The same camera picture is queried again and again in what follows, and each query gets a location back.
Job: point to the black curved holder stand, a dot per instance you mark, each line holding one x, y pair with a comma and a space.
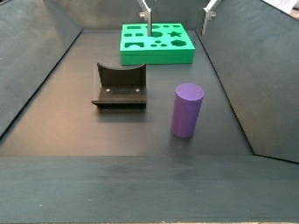
122, 86

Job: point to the purple cylinder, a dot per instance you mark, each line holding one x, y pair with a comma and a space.
188, 104

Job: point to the green foam shape board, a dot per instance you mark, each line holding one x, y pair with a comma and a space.
169, 46

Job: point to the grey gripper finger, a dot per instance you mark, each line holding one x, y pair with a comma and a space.
210, 14
146, 15

